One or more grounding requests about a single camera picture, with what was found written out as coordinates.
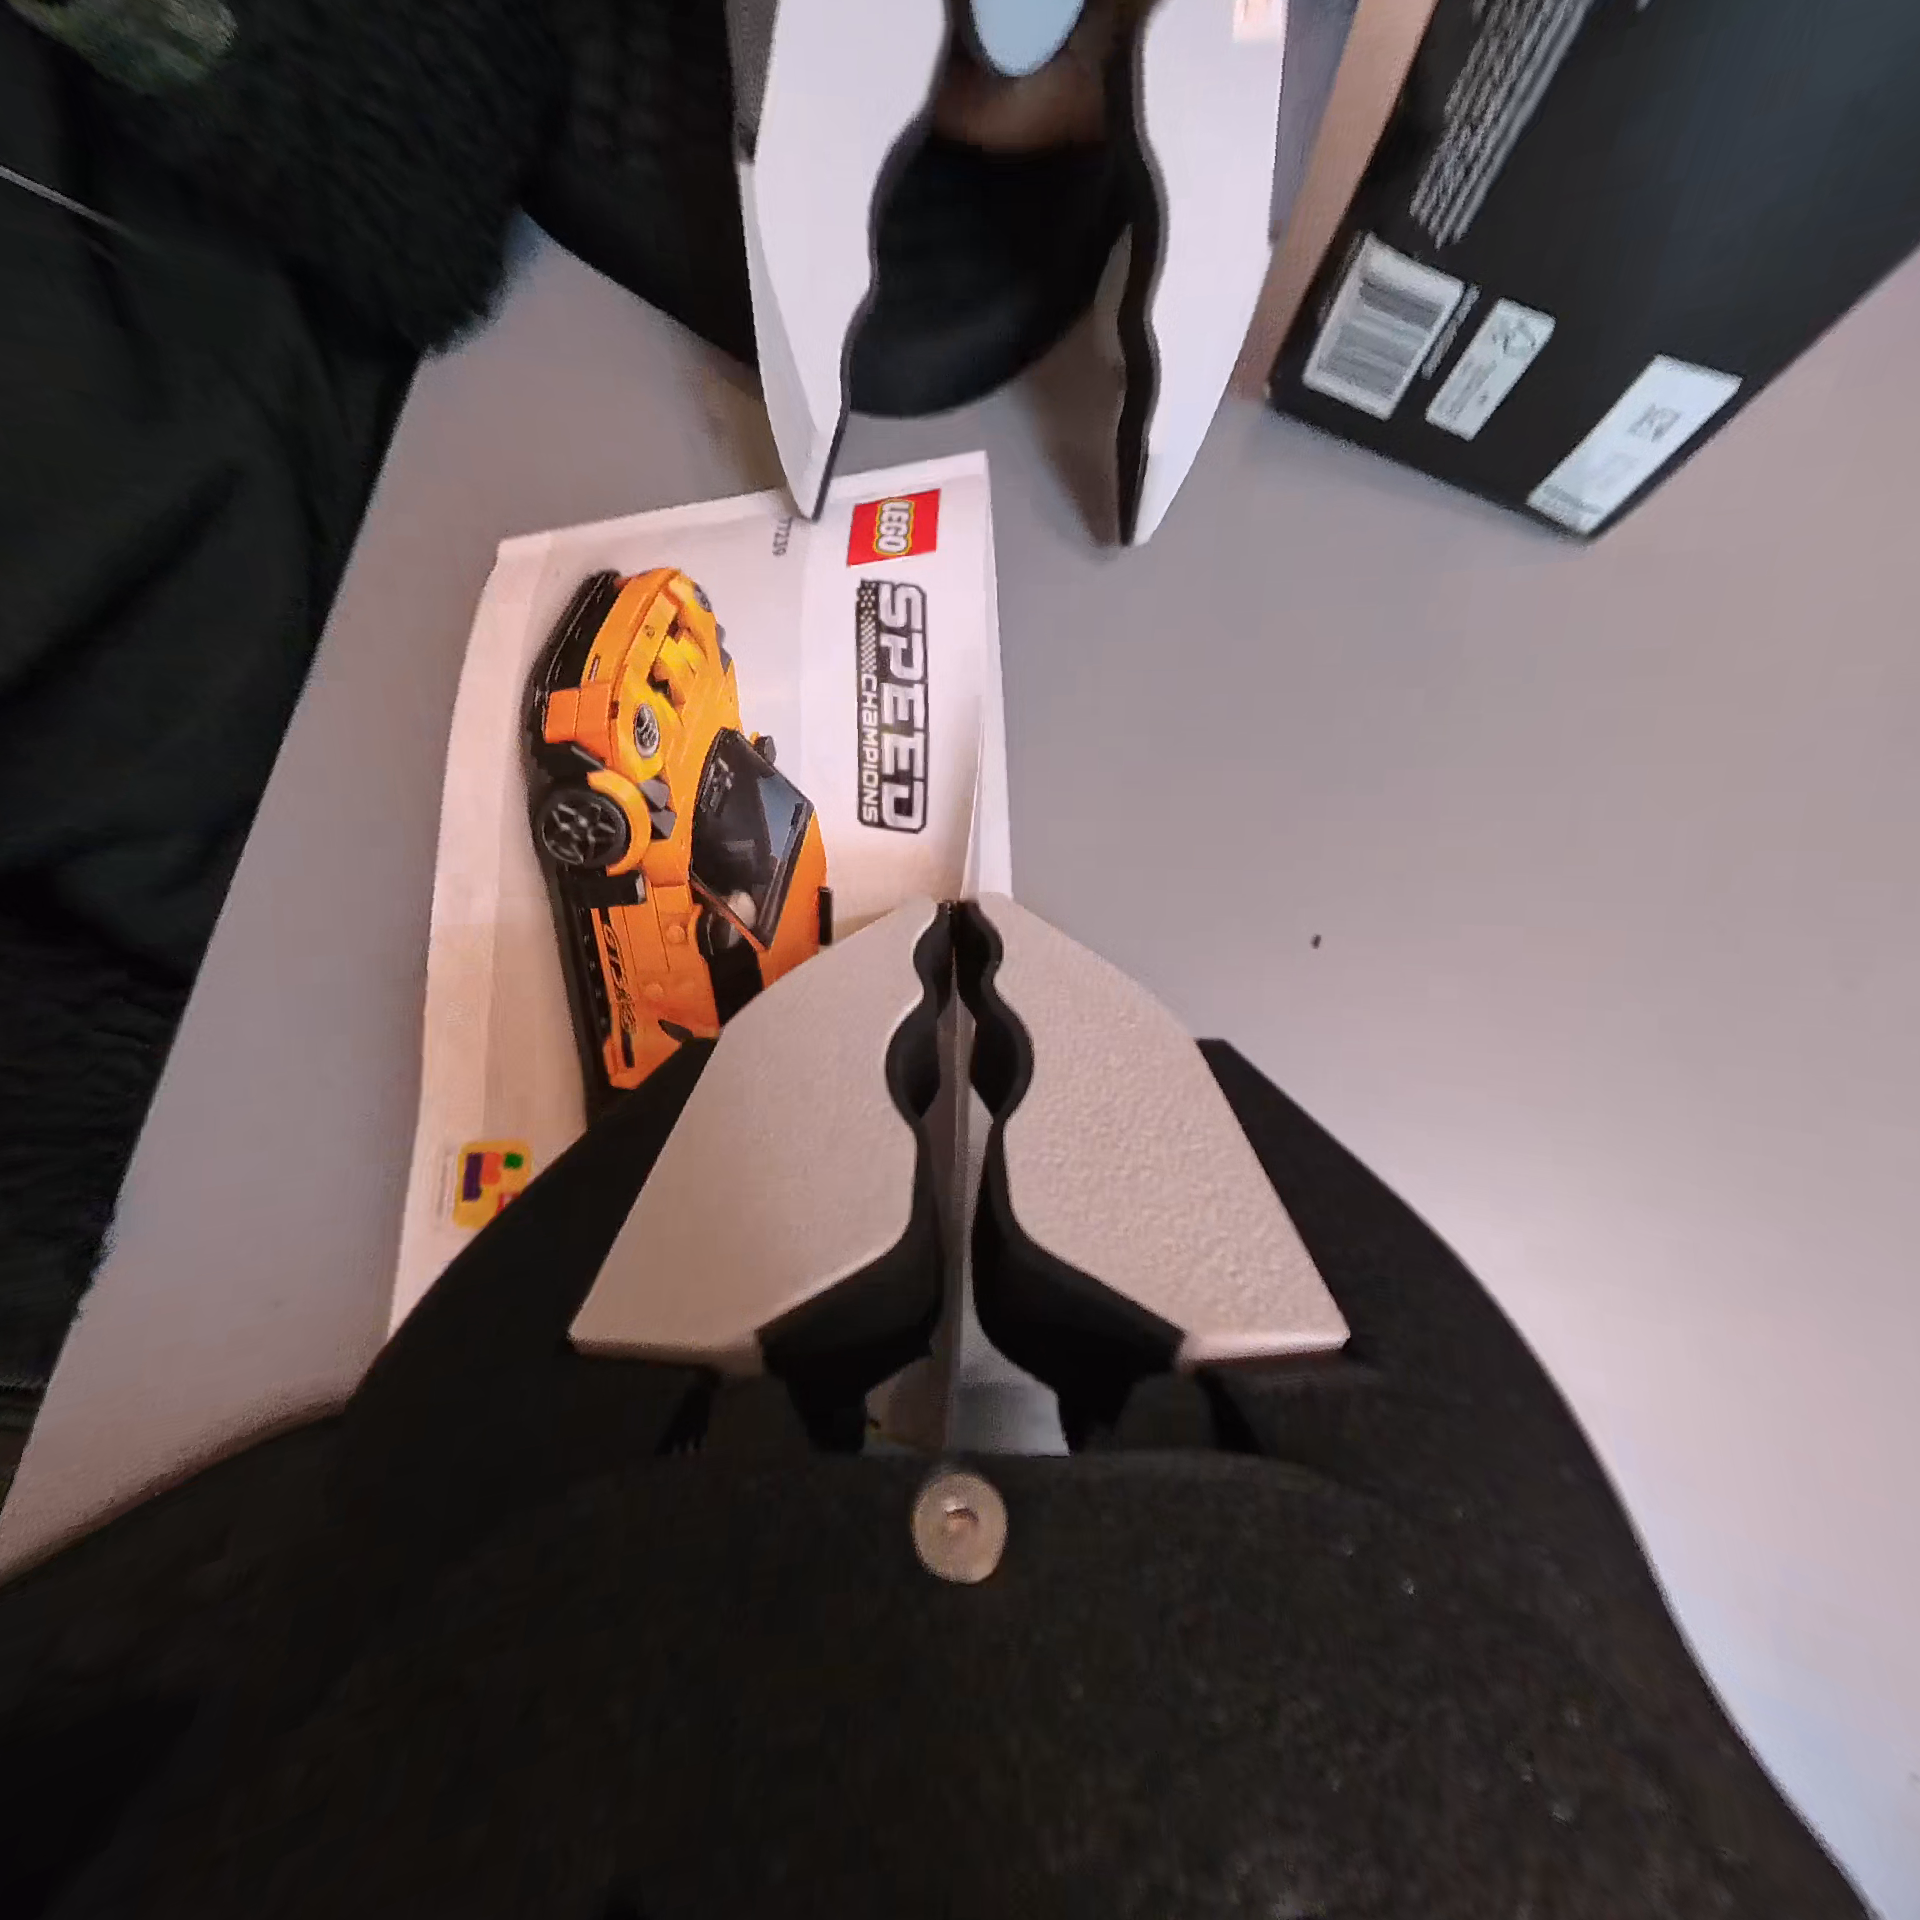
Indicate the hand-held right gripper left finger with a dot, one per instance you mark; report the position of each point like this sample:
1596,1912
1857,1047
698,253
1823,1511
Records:
764,1170

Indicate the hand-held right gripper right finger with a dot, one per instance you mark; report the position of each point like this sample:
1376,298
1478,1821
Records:
1156,1184

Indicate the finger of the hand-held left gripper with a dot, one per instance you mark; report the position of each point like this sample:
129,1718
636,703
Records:
1217,226
811,181

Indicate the black toy car box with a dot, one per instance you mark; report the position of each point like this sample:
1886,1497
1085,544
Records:
1619,226

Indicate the toy car instruction booklet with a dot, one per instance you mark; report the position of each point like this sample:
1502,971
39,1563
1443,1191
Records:
676,677

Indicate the grey desk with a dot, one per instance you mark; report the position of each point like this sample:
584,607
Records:
1352,901

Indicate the person's left hand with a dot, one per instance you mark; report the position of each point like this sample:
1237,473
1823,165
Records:
1037,112

